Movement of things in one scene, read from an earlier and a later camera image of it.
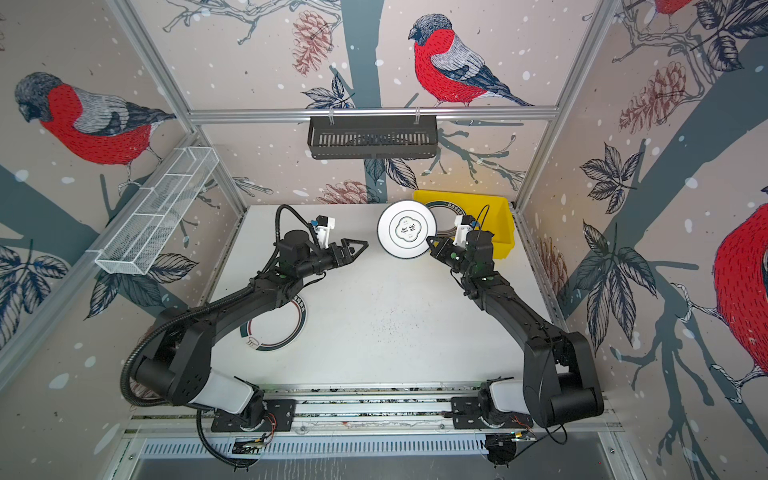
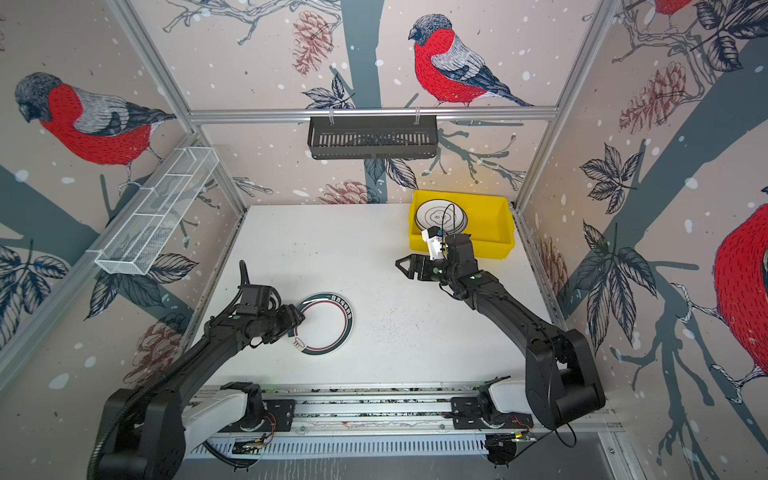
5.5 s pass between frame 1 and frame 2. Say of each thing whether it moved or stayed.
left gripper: moved
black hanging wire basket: stayed
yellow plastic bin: stayed
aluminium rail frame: stayed
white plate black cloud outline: moved
